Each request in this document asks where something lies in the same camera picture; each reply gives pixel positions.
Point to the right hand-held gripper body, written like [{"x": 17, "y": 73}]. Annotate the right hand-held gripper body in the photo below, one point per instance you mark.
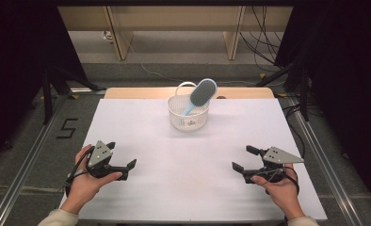
[{"x": 277, "y": 155}]

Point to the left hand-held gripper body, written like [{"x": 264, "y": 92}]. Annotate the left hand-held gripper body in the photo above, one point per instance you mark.
[{"x": 99, "y": 153}]

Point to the white plastic basket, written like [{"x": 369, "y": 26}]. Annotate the white plastic basket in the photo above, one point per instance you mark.
[{"x": 190, "y": 122}]

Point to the light blue hairbrush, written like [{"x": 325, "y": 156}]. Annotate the light blue hairbrush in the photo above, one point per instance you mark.
[{"x": 202, "y": 92}]

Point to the person's left hand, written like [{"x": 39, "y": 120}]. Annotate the person's left hand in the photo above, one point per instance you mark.
[{"x": 84, "y": 188}]

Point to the person's right hand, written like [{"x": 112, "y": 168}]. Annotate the person's right hand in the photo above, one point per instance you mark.
[{"x": 281, "y": 194}]

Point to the white table cover sheet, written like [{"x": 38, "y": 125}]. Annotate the white table cover sheet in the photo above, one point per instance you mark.
[{"x": 190, "y": 188}]

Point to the black metal stand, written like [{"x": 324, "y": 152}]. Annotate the black metal stand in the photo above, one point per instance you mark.
[
  {"x": 47, "y": 100},
  {"x": 304, "y": 100}
]

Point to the black curtain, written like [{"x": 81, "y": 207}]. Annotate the black curtain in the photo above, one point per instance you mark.
[
  {"x": 346, "y": 78},
  {"x": 17, "y": 62}
]

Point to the beige wooden desk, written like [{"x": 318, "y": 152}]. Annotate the beige wooden desk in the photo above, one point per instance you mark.
[{"x": 174, "y": 19}]

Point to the metal floor rail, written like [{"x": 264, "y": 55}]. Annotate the metal floor rail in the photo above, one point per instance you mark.
[
  {"x": 331, "y": 179},
  {"x": 23, "y": 179}
]

